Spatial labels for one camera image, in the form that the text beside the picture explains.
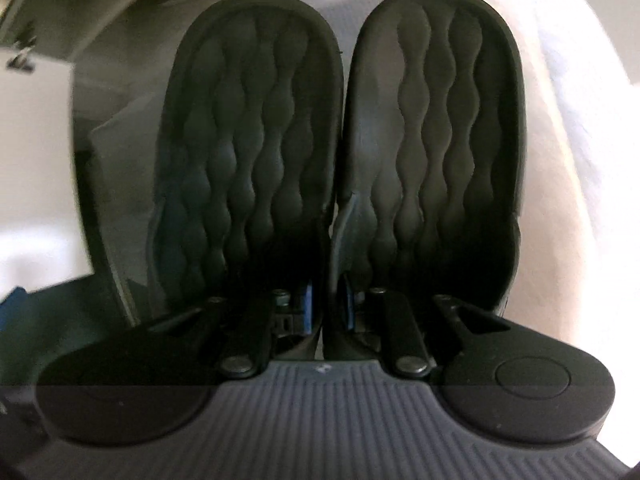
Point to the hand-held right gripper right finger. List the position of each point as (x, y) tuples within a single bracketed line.
[(350, 310)]

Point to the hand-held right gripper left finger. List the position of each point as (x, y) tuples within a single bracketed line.
[(308, 307)]

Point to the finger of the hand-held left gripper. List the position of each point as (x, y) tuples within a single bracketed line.
[(14, 298)]

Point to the black slide sandal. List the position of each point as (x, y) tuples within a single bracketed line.
[(250, 135), (440, 135)]

